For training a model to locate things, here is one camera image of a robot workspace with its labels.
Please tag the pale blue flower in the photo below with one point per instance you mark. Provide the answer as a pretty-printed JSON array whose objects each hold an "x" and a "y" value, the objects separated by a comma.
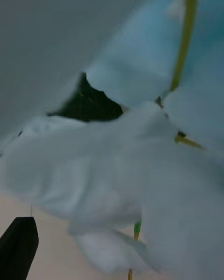
[{"x": 121, "y": 163}]

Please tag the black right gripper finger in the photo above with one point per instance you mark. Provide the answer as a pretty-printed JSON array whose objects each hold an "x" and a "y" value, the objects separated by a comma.
[{"x": 17, "y": 245}]

